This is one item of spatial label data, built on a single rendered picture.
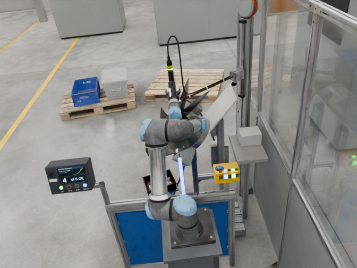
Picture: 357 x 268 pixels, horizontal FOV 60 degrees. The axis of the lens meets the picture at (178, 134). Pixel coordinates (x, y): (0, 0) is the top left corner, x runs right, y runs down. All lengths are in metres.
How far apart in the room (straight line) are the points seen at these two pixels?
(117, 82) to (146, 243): 3.02
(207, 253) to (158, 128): 0.69
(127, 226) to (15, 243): 1.46
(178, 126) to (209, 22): 6.27
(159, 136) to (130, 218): 0.99
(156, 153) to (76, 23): 8.11
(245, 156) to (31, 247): 2.20
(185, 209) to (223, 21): 6.45
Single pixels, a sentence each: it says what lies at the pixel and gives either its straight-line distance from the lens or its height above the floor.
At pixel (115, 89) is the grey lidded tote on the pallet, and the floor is 0.34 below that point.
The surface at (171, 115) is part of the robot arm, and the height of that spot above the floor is 1.49.
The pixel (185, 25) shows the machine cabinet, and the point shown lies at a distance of 7.60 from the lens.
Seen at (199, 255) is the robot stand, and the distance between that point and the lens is 1.71.
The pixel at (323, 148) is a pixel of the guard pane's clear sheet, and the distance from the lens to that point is 1.69.
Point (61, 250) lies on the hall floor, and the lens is 3.28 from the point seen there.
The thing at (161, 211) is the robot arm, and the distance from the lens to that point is 1.63.
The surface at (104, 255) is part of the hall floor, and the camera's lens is 3.08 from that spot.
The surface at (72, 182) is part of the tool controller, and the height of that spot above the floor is 1.14.
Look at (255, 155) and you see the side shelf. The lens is 2.50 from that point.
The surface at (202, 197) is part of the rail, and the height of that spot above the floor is 0.85.
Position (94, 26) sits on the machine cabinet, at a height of 0.25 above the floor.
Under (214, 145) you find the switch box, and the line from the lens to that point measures 2.63.
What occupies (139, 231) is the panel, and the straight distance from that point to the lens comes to 2.45.
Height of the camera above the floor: 2.41
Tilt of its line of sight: 34 degrees down
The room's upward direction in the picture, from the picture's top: 7 degrees counter-clockwise
